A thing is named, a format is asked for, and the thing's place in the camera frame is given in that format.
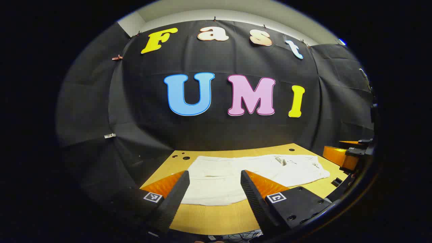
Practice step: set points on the black backdrop cloth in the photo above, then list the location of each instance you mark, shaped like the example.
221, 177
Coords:
219, 135

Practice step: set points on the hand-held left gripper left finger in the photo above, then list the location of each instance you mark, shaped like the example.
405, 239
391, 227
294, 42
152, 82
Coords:
175, 199

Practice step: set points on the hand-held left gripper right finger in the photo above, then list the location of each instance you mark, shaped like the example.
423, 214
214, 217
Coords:
254, 199

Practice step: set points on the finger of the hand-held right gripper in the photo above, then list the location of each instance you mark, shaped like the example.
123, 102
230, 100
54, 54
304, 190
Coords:
351, 143
339, 157

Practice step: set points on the white jeans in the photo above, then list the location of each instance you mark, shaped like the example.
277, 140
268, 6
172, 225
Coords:
216, 182

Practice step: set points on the silver cloth clip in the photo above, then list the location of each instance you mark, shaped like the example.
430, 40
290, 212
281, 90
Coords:
109, 135

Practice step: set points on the black table edge clamp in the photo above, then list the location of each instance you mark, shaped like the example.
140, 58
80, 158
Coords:
336, 182

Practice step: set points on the orange cloth clip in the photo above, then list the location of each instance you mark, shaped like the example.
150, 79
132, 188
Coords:
117, 57

